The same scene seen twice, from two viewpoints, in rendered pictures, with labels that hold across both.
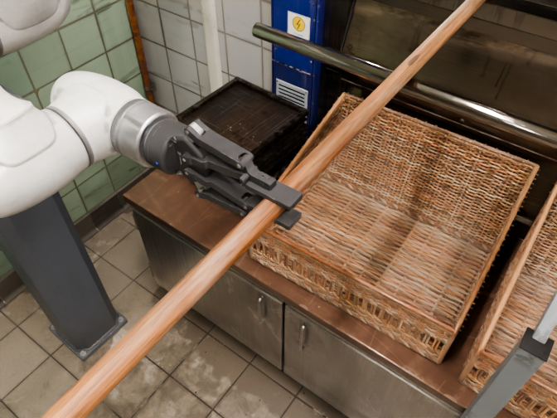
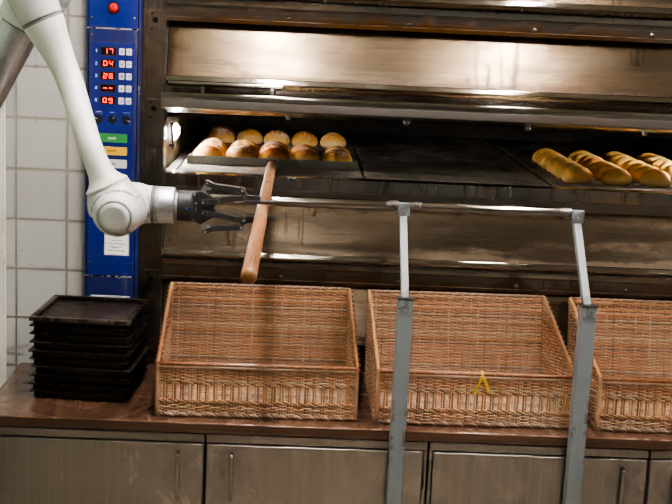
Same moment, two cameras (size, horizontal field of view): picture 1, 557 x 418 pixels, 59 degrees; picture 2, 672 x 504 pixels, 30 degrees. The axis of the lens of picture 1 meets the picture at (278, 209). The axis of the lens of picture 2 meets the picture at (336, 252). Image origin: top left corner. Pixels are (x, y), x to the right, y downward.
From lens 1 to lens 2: 2.66 m
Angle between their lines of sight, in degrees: 49
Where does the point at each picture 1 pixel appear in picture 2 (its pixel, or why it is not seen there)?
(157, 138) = (185, 194)
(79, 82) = not seen: hidden behind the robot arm
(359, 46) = (178, 236)
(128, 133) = (166, 196)
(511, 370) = (401, 325)
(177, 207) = (48, 410)
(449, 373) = (366, 422)
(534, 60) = (316, 211)
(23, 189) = (140, 210)
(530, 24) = (307, 185)
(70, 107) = not seen: hidden behind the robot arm
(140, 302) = not seen: outside the picture
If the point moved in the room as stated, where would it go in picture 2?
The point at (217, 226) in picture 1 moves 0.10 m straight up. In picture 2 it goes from (103, 410) to (103, 375)
